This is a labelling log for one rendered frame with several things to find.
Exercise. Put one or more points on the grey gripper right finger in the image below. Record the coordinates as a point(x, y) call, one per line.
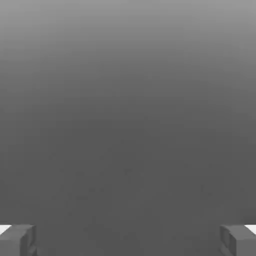
point(241, 242)

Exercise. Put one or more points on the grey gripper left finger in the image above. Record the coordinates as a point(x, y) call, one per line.
point(14, 241)

